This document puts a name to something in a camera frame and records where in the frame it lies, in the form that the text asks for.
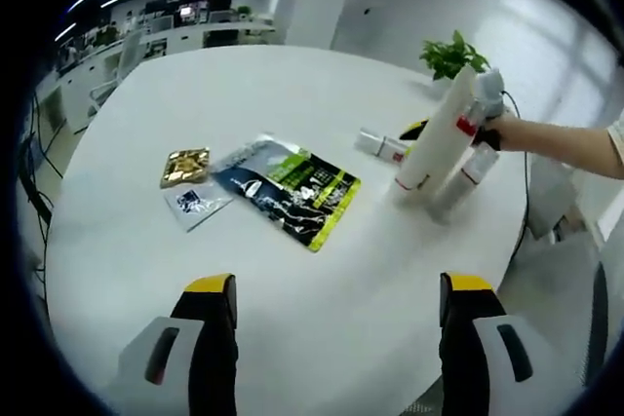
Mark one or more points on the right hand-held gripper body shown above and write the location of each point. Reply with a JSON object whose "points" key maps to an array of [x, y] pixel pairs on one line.
{"points": [[490, 92]]}

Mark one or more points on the potted green plant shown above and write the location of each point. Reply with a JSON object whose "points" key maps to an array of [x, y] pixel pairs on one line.
{"points": [[448, 53]]}

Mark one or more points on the black green skincare packet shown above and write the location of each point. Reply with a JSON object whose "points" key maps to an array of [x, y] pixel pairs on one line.
{"points": [[302, 192]]}

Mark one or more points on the white skincare tube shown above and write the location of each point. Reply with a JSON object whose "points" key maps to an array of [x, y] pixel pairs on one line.
{"points": [[434, 153]]}

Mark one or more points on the person's white clothing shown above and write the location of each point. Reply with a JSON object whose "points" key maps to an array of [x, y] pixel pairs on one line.
{"points": [[616, 143]]}

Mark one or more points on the person's right hand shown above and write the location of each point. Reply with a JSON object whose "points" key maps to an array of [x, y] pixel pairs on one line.
{"points": [[507, 126]]}

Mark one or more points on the white office chair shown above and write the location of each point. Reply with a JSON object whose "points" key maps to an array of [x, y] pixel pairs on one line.
{"points": [[129, 53]]}

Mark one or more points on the small white skincare bottle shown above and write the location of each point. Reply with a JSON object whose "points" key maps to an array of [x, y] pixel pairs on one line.
{"points": [[468, 187], [380, 143]]}

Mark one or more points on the clear skincare sachet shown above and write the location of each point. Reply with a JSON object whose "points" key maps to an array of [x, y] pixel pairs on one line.
{"points": [[195, 204]]}

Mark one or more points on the gold skincare sachet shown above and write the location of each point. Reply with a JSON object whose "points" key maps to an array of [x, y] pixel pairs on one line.
{"points": [[187, 165]]}

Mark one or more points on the white office desk row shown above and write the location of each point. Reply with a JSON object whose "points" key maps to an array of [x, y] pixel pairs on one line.
{"points": [[234, 28]]}

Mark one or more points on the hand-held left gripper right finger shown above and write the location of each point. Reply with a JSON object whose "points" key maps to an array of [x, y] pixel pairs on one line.
{"points": [[468, 348]]}

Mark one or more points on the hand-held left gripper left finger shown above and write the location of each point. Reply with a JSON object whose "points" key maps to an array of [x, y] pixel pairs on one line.
{"points": [[209, 348]]}

